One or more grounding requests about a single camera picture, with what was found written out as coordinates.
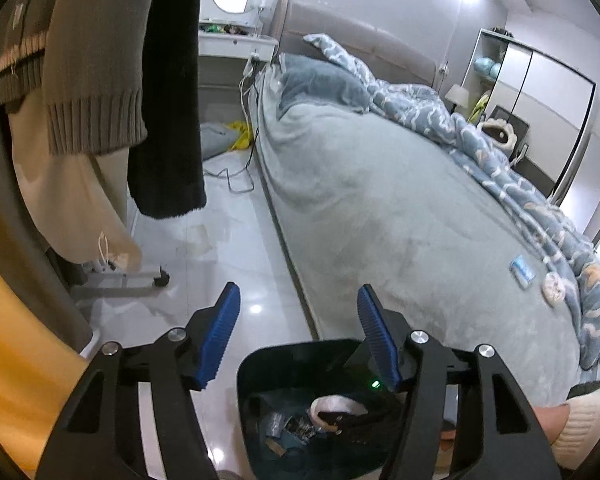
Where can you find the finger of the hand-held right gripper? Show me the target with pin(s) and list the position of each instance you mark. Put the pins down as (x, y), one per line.
(345, 421)

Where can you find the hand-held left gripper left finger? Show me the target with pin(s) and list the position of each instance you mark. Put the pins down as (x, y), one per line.
(220, 335)

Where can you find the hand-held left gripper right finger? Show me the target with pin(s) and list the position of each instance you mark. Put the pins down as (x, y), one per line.
(377, 340)

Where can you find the white plastic bag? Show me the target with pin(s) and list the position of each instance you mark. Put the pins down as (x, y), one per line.
(330, 402)

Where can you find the foil wrapper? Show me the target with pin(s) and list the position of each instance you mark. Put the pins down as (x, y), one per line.
(300, 427)

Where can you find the dark teal trash bin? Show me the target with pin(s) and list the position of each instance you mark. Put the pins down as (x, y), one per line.
(280, 365)

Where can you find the clear wrapper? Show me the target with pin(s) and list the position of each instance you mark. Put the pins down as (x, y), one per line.
(275, 425)

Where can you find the brown paper scrap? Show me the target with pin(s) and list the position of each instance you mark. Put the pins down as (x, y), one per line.
(275, 447)

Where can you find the clothes rack wheeled base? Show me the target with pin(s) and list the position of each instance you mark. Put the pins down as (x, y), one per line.
(130, 277)

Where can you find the bed with grey sheet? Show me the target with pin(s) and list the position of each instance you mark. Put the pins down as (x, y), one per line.
(380, 200)

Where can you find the blue and white packet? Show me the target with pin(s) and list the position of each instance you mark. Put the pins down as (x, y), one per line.
(522, 270)

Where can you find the white fluffy plush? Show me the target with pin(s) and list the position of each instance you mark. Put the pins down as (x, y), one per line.
(552, 287)

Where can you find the beige garment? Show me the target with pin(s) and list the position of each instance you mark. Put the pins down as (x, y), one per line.
(80, 210)

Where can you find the grey cloth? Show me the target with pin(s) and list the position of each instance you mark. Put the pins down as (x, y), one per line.
(215, 140)

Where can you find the yellow plastic bag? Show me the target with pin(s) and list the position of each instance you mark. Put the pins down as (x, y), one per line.
(242, 135)

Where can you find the yellow cloth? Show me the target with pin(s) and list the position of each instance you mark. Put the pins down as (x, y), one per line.
(15, 385)

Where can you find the black fuzzy garment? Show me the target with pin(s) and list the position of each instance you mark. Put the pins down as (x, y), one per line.
(170, 110)

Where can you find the white cloud-shaped cushion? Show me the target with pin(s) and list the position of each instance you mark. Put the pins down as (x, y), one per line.
(487, 132)

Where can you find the blue cloud-patterned duvet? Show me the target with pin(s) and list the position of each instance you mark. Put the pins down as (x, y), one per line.
(430, 105)

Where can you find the yellow-green garment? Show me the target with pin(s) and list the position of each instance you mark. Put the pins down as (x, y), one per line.
(480, 107)

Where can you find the white shaded bedside lamp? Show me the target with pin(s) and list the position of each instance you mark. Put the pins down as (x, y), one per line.
(457, 95)

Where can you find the black chair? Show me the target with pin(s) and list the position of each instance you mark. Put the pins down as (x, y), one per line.
(520, 120)

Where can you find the blue-grey pillow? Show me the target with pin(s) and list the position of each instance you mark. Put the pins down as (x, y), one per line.
(320, 82)

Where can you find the brown knit sweater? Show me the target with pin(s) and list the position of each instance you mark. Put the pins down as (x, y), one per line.
(95, 85)

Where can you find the white vanity table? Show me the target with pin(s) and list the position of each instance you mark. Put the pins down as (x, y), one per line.
(230, 49)

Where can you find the white wardrobe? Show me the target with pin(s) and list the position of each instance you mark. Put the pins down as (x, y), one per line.
(550, 100)

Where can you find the clutter of small vanity items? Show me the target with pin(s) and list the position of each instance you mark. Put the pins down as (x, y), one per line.
(225, 28)

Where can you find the grey padded headboard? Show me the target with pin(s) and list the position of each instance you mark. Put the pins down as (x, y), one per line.
(360, 30)

